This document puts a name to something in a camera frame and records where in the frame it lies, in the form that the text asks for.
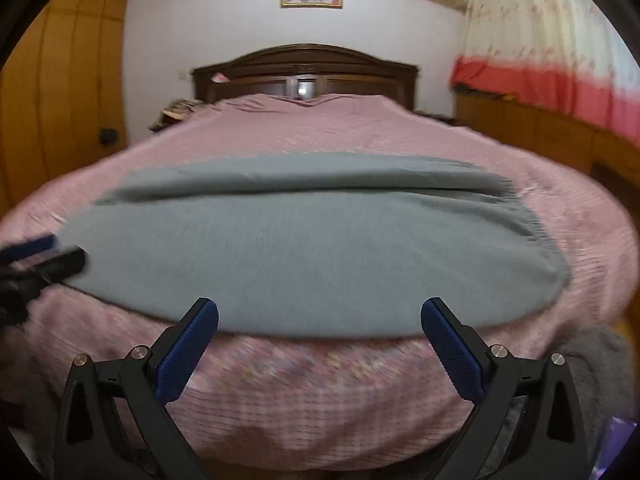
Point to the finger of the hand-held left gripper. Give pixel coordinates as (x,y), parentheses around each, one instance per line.
(32,247)
(62,264)

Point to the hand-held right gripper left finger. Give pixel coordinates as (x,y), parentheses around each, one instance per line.
(187,350)

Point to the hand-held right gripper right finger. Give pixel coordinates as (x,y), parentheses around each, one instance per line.
(452,350)

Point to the grey-blue pants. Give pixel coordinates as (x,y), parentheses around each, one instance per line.
(310,250)

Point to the small black bag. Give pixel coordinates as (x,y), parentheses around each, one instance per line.
(106,135)

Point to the grey fuzzy cloth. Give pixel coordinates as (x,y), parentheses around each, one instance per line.
(592,380)

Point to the yellow wooden wardrobe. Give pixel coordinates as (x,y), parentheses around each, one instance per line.
(55,95)

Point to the pile of patterned clothes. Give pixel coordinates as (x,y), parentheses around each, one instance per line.
(175,110)

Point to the purple bag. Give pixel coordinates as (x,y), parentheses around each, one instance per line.
(620,442)

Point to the yellow wooden cabinet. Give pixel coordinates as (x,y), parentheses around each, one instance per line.
(540,130)

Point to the small pink item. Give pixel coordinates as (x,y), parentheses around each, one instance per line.
(220,78)

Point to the pink patterned bedspread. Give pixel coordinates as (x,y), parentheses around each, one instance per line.
(350,125)

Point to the white and red curtain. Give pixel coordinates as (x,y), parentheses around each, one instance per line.
(545,60)

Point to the dark wooden headboard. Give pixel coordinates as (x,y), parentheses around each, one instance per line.
(305,67)

